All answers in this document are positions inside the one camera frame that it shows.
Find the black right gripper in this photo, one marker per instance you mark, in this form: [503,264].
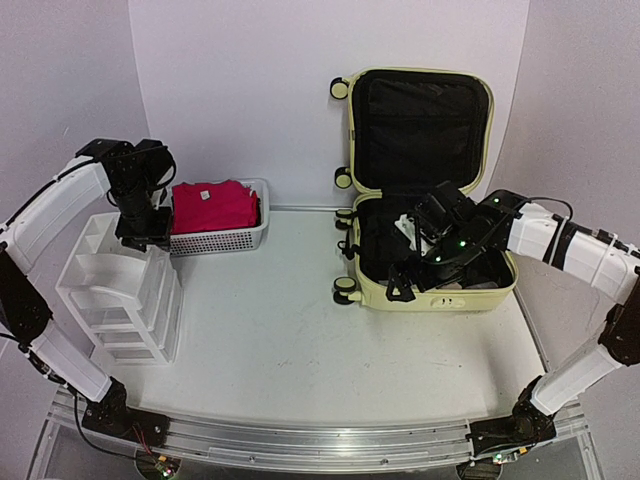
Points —
[424,282]

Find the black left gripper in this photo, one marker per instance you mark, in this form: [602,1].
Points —
[159,235]

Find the magenta pink garment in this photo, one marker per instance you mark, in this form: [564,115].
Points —
[205,207]

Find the white perforated plastic basket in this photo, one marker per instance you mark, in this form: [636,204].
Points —
[228,241]

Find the pale yellow hard-shell suitcase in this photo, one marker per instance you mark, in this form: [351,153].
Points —
[408,131]

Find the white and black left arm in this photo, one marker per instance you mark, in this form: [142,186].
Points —
[36,242]

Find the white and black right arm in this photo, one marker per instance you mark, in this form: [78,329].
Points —
[598,259]

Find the white plastic drawer organizer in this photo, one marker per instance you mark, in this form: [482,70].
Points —
[127,302]

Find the grey flat case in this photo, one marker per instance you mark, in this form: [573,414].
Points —
[483,286]

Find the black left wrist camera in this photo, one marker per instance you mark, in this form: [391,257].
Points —
[156,163]

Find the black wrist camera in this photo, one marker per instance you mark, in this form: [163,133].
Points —
[156,163]
[442,208]

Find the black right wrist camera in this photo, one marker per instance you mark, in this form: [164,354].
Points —
[442,208]

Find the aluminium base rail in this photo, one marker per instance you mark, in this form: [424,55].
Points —
[369,448]

